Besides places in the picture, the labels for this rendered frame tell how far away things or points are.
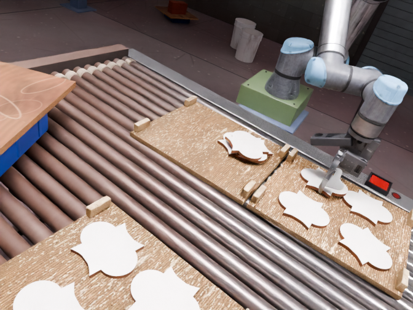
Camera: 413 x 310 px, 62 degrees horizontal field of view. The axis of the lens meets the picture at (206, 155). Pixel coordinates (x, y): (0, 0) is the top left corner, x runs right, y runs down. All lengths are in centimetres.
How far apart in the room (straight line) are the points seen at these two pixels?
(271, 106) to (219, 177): 61
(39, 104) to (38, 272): 44
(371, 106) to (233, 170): 40
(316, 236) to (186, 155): 42
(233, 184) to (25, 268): 54
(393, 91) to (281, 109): 63
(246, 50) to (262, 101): 317
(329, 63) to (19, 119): 80
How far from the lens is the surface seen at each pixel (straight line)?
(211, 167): 100
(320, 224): 96
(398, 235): 111
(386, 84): 95
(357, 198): 112
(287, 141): 130
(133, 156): 102
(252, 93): 151
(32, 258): 75
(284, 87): 149
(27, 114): 94
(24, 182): 92
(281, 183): 104
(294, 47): 144
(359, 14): 134
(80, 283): 71
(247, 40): 461
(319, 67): 99
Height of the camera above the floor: 154
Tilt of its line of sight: 35 degrees down
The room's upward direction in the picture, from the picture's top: 16 degrees clockwise
